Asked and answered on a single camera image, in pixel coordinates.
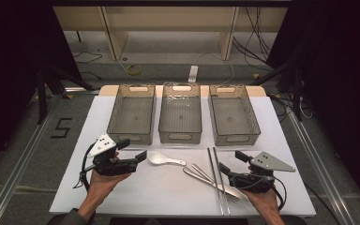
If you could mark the dark curtain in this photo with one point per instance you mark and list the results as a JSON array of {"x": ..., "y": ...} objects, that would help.
[
  {"x": 9, "y": 62},
  {"x": 340, "y": 62}
]

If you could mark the wooden shelf unit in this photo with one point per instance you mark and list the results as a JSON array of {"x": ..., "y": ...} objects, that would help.
[{"x": 168, "y": 18}]

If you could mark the black metal stand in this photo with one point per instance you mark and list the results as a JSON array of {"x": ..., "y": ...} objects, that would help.
[
  {"x": 41, "y": 100},
  {"x": 297, "y": 100}
]

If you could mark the white table sheet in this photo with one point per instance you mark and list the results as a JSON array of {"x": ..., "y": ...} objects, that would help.
[{"x": 168, "y": 193}]

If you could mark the person's right hand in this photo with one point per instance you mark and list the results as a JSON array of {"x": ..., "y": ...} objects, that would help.
[{"x": 264, "y": 203}]

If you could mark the white plastic spoon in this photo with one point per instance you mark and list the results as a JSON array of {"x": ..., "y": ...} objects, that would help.
[{"x": 156, "y": 157}]

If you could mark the aluminium rail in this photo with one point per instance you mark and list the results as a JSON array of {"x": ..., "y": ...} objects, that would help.
[
  {"x": 322, "y": 168},
  {"x": 15, "y": 168}
]

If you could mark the person's left hand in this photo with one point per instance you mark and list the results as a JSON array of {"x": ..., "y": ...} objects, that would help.
[{"x": 104, "y": 184}]

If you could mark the smoky clear plastic bin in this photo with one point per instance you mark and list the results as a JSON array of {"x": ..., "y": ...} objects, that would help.
[
  {"x": 131, "y": 115},
  {"x": 231, "y": 118},
  {"x": 180, "y": 118}
]

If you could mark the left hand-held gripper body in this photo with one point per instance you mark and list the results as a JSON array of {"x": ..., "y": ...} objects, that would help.
[{"x": 112, "y": 165}]

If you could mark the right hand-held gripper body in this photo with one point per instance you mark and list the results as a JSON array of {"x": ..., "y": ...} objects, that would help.
[{"x": 259, "y": 178}]

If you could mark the white power strip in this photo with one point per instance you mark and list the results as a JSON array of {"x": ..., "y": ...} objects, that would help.
[{"x": 193, "y": 74}]

